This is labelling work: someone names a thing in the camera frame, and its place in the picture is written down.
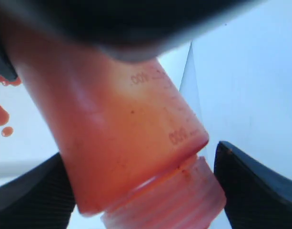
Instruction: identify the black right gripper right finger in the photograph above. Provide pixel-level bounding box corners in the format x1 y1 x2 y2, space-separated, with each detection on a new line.
214 141 292 229

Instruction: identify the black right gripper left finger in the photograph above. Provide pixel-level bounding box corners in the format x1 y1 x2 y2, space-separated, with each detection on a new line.
0 154 75 229

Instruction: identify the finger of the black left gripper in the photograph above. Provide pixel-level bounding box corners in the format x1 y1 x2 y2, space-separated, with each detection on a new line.
0 0 259 62
0 41 18 81

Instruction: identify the ketchup squeeze bottle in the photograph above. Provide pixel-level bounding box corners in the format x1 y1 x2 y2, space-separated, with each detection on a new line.
0 17 226 229

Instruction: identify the red ketchup blob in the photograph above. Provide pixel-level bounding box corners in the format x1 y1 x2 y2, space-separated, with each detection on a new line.
0 75 21 137

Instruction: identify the white rectangular plastic tray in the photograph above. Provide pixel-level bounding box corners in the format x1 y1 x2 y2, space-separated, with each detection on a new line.
0 83 58 186

